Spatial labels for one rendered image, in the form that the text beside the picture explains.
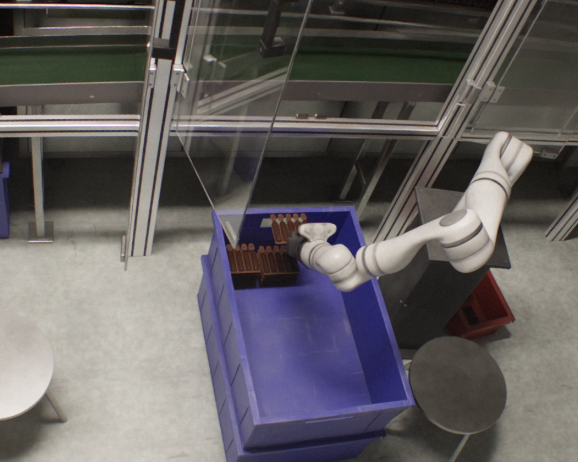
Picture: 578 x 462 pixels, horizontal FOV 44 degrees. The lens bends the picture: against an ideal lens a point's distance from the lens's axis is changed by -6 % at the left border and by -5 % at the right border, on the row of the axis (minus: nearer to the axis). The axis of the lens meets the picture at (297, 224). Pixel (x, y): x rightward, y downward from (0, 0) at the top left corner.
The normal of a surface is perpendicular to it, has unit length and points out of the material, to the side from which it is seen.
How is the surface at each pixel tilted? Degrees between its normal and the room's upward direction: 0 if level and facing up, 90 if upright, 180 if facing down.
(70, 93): 90
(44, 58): 2
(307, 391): 0
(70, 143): 90
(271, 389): 0
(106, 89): 90
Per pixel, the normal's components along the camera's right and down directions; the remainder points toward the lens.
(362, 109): 0.20, 0.80
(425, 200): 0.24, -0.59
